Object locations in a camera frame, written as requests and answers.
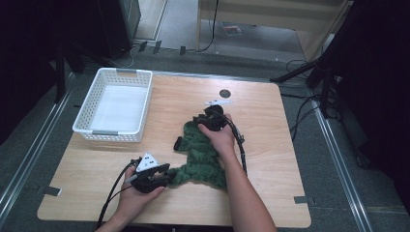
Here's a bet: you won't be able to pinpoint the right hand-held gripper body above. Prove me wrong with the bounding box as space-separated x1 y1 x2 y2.
201 99 233 131

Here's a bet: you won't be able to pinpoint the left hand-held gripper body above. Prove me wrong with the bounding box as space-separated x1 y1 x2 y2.
130 152 171 194

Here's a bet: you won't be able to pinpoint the green plush garment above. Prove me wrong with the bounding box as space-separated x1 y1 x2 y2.
167 119 228 190

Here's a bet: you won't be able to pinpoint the person's right hand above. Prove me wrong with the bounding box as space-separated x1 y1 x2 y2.
197 112 237 159

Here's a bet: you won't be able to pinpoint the person's left hand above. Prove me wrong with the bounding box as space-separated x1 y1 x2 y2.
117 165 166 223

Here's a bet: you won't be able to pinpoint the white perforated plastic basket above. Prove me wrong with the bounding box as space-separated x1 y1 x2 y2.
72 67 154 143

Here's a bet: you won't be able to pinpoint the red booklet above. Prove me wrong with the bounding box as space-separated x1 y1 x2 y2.
221 21 244 37

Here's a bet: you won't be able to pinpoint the grey tape strip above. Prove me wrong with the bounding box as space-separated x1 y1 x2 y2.
43 186 63 197
293 195 315 206

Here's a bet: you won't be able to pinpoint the black tripod stand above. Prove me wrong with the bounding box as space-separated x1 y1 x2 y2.
270 54 337 120

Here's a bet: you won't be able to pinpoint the black cabinet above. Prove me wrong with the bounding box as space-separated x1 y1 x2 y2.
96 0 143 61

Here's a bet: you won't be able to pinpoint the black upright stand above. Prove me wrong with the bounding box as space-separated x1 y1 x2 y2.
53 40 68 104

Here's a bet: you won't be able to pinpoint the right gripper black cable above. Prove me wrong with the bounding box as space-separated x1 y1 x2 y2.
211 109 249 178

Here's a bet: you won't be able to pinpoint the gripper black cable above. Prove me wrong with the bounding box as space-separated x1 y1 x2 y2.
96 158 143 230
211 109 249 178

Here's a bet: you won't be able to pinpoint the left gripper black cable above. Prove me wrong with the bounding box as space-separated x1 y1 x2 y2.
96 158 143 230

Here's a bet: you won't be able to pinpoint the black floor cables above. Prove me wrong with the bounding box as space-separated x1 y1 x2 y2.
279 58 325 143

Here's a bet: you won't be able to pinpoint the black hanging cable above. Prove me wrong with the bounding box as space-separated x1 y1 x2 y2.
196 0 220 53

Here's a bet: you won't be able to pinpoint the white floor cable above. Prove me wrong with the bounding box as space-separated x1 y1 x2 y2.
108 47 135 70

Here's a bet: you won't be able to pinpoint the metal floor rail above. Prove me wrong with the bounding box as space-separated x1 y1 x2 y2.
309 96 375 232
0 72 77 224

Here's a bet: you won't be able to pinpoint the light wooden shelf frame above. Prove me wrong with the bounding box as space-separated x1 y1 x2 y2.
195 0 353 63

